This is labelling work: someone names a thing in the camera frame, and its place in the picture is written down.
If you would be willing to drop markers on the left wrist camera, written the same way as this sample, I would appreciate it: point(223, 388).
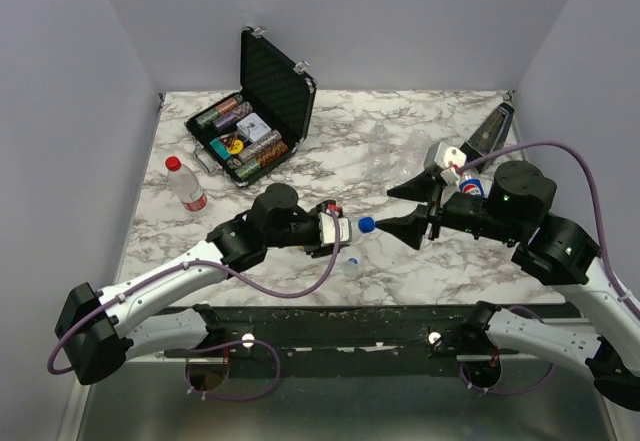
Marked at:
point(333, 225)

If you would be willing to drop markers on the blue bottle cap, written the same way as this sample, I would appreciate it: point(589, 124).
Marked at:
point(366, 225)

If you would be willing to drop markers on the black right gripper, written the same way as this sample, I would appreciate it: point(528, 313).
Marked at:
point(431, 216)

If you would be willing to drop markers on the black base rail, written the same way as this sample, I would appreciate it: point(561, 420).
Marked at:
point(331, 342)

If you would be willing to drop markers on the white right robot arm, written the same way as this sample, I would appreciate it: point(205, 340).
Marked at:
point(554, 250)

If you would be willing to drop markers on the black metronome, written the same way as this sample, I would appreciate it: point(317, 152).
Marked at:
point(491, 134)

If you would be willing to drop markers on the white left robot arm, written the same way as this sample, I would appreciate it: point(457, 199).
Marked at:
point(98, 330)

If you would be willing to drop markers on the black poker chip case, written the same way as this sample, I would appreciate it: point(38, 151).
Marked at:
point(253, 130)

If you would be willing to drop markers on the clear plastic bottle right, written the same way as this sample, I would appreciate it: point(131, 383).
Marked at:
point(411, 157)

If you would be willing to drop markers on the clear plastic bottle left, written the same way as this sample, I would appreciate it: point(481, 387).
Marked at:
point(379, 152)

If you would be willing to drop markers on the red label plastic bottle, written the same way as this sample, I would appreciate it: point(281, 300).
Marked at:
point(187, 188)

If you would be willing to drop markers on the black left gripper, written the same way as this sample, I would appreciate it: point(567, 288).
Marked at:
point(318, 251)

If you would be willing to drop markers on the red bottle cap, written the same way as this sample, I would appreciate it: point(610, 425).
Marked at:
point(173, 163)

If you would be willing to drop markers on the pepsi bottle near metronome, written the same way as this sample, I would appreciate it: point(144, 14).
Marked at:
point(472, 182)

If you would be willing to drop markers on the blue label pepsi bottle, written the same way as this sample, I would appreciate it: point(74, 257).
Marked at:
point(355, 228)

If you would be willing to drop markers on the clear plastic bottle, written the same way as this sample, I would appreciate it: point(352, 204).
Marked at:
point(379, 152)
point(411, 157)

